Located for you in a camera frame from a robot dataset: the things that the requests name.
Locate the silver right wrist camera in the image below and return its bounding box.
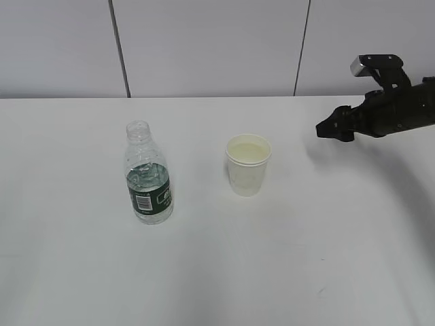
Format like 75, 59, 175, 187
350, 54, 404, 77

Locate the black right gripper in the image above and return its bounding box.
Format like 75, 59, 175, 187
315, 68, 434, 141

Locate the clear green-label water bottle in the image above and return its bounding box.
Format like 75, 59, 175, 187
124, 120, 173, 225

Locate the white paper cup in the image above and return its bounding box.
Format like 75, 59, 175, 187
226, 134, 272, 197

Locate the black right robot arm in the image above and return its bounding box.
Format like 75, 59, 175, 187
316, 54, 434, 142

